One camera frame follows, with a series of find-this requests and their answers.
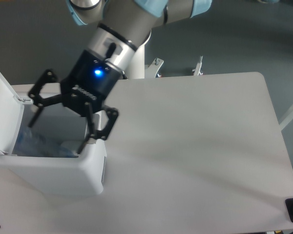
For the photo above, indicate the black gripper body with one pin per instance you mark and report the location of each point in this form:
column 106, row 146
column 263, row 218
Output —
column 91, row 80

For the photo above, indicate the clear plastic water bottle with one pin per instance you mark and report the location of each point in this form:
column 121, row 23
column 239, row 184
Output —
column 30, row 143

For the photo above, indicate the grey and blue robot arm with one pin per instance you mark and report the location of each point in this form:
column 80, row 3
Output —
column 124, row 27

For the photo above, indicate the white trash can lid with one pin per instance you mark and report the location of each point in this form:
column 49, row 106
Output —
column 11, row 113

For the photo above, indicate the white trash can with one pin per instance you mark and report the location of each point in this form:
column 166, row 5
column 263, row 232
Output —
column 80, row 176

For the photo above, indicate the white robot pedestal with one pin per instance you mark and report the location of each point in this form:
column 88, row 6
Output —
column 136, row 68

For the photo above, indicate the white pedestal foot bracket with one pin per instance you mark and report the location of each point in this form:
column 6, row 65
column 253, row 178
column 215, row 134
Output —
column 153, row 70

